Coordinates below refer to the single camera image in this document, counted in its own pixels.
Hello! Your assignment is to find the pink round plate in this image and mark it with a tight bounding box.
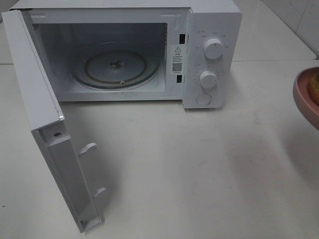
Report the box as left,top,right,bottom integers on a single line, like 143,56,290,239
293,67,319,130

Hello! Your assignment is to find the toy burger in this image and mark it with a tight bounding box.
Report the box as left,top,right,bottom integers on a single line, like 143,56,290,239
308,74,319,105

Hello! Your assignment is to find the white warning label sticker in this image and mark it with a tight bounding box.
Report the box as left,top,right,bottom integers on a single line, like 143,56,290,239
170,44,185,74

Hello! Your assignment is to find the white microwave knob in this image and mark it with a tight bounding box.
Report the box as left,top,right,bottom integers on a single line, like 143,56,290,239
203,36,224,60
199,71,218,89

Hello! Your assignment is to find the round white door button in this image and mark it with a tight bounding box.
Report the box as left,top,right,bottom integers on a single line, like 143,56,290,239
196,93,211,105

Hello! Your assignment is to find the white microwave door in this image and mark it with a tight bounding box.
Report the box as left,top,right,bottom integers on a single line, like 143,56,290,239
2,10,102,233

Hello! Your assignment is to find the glass microwave turntable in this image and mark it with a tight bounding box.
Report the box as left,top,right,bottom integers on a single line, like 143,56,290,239
71,42,163,90

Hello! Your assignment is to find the white microwave oven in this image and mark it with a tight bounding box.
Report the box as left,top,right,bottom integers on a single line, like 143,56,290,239
2,0,242,109

